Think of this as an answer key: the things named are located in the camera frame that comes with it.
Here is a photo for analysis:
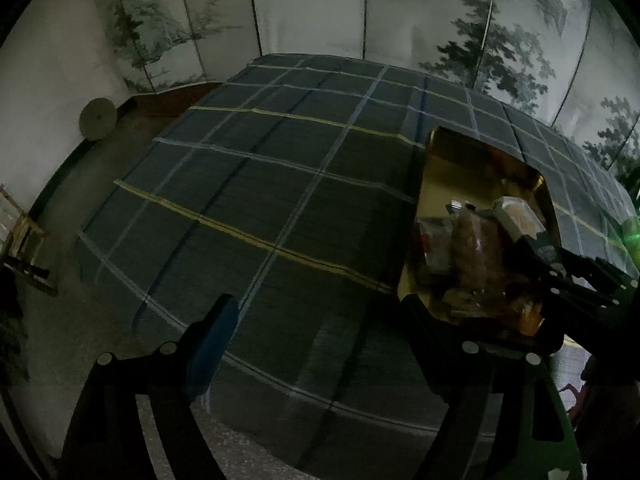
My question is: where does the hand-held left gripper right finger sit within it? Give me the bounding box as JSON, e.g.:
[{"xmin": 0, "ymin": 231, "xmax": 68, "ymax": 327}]
[{"xmin": 400, "ymin": 294, "xmax": 586, "ymax": 480}]

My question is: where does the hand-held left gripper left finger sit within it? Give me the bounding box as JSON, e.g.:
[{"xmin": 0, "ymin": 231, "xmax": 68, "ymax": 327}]
[{"xmin": 57, "ymin": 292, "xmax": 241, "ymax": 480}]

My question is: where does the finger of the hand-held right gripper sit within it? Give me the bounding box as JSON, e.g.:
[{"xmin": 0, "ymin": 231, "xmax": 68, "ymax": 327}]
[
  {"xmin": 514, "ymin": 236, "xmax": 583, "ymax": 283},
  {"xmin": 539, "ymin": 280, "xmax": 625, "ymax": 311}
]

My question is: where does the dark blue white packet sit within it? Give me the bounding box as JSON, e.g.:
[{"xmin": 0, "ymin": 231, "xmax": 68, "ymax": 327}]
[{"xmin": 522, "ymin": 237, "xmax": 563, "ymax": 266}]

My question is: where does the orange snack packet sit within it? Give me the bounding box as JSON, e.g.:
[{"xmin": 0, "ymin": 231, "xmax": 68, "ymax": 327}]
[{"xmin": 515, "ymin": 300, "xmax": 546, "ymax": 333}]

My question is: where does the clear-wrapped brown cake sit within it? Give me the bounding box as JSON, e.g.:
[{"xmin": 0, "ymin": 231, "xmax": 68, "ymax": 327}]
[{"xmin": 450, "ymin": 210, "xmax": 511, "ymax": 296}]

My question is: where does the red gold-lined box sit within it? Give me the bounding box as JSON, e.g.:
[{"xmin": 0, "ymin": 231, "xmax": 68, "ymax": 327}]
[{"xmin": 397, "ymin": 125, "xmax": 563, "ymax": 348}]

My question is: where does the plaid tablecloth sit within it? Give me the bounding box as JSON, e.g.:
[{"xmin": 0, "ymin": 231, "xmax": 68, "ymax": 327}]
[{"xmin": 75, "ymin": 52, "xmax": 640, "ymax": 466}]

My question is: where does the round grey disc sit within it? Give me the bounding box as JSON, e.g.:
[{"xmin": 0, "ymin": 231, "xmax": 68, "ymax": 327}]
[{"xmin": 79, "ymin": 97, "xmax": 117, "ymax": 141}]

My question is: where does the painted folding screen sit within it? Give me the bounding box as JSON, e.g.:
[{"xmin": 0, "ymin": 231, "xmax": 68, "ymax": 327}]
[{"xmin": 87, "ymin": 0, "xmax": 640, "ymax": 181}]

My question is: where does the small wooden frame chair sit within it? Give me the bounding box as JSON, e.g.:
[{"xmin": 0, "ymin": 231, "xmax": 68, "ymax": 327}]
[{"xmin": 0, "ymin": 184, "xmax": 58, "ymax": 296}]

